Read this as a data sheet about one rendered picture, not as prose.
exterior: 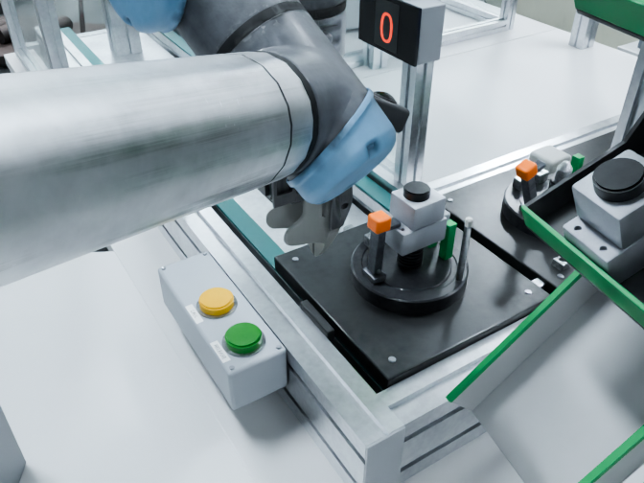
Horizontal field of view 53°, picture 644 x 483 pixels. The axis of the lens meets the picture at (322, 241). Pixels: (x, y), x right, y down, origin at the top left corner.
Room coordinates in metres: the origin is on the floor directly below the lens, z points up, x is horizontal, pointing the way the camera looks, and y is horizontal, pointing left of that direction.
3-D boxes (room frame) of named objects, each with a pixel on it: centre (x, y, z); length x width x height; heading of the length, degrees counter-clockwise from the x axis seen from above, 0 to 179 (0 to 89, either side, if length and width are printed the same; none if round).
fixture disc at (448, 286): (0.60, -0.10, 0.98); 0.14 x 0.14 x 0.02
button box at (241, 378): (0.56, 0.12, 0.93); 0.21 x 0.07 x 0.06; 32
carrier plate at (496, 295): (0.60, -0.10, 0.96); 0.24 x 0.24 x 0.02; 32
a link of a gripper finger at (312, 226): (0.51, 0.01, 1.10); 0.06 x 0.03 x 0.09; 122
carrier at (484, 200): (0.74, -0.32, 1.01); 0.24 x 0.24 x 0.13; 32
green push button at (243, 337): (0.50, 0.09, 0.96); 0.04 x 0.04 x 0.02
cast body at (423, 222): (0.61, -0.11, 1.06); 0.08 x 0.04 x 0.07; 122
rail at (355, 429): (0.76, 0.17, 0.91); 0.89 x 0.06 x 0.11; 32
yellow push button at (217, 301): (0.56, 0.12, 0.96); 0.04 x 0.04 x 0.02
